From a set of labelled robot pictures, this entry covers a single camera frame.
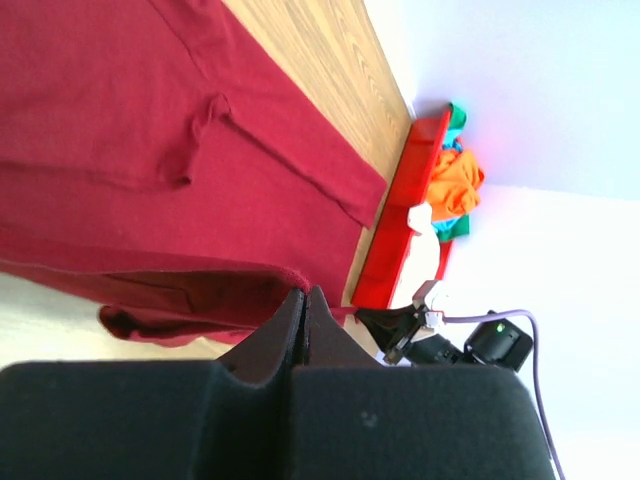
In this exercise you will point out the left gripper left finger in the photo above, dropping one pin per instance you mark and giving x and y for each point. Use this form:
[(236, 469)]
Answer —
[(184, 419)]

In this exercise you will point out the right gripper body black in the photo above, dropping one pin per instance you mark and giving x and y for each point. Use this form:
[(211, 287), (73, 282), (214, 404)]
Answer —
[(402, 325)]

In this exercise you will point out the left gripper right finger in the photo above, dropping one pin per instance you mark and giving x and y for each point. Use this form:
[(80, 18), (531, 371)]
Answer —
[(352, 418)]

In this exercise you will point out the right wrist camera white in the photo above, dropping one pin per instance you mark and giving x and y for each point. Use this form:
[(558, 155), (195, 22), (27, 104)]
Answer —
[(427, 303)]

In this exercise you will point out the green t shirt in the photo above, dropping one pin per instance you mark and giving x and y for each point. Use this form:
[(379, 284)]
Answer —
[(458, 120)]

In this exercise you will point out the red plastic bin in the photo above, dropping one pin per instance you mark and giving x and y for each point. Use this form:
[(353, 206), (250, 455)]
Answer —
[(381, 273)]

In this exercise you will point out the white t shirt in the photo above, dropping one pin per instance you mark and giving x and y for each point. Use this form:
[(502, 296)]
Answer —
[(423, 258)]

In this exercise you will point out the dark red t shirt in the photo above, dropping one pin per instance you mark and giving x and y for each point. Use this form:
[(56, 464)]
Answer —
[(156, 160)]

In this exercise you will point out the orange t shirt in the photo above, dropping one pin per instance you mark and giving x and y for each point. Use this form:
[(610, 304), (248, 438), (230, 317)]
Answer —
[(453, 190)]

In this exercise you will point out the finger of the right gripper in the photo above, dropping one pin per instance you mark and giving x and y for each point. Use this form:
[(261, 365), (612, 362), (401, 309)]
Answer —
[(375, 322)]

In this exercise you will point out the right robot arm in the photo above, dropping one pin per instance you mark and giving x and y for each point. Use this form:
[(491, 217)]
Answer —
[(493, 342)]

